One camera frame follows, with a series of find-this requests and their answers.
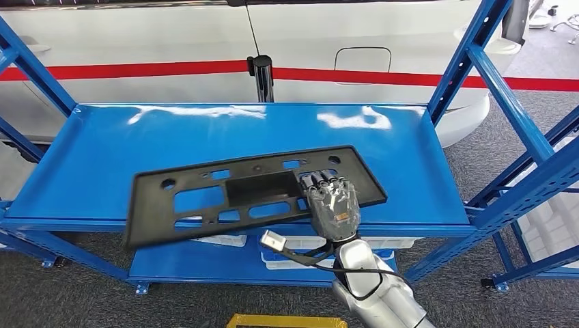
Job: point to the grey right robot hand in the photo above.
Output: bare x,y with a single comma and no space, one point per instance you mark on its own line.
334,212

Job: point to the black plastic plate with cutouts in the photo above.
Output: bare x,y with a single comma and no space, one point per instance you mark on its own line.
147,217

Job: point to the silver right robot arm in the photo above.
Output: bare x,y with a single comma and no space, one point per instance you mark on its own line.
393,308

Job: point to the blue steel shelf rack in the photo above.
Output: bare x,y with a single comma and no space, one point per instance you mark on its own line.
534,270
27,246
90,158

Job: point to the yellow floor tape square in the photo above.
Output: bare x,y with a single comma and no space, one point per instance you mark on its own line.
289,322

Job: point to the large white plastic crate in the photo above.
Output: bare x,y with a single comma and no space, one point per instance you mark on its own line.
556,226
11,172

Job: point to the white car with red stripe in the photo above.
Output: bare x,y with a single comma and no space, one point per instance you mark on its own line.
135,36

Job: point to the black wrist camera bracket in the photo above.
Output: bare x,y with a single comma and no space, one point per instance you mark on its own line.
312,260

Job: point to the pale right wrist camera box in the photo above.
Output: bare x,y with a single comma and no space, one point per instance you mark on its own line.
272,241

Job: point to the black-topped chrome stanchion post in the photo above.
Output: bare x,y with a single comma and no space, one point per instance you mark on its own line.
263,81

